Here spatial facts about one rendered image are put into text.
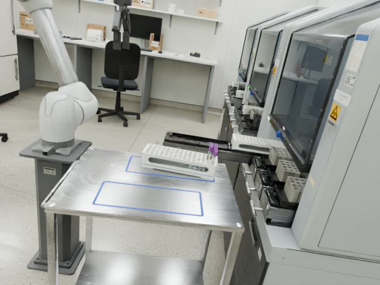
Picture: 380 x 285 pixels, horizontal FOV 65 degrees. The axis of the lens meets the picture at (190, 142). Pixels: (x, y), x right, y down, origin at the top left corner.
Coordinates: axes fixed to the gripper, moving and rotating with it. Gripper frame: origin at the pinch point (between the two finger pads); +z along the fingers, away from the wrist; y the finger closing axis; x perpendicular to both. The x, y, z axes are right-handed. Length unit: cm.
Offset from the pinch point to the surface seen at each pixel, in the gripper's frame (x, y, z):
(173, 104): -11, -367, 102
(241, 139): 59, -12, 40
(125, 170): 11, 31, 43
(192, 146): 35, -8, 44
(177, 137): 27, -17, 44
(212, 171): 44, 27, 41
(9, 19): -220, -266, -6
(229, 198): 51, 38, 46
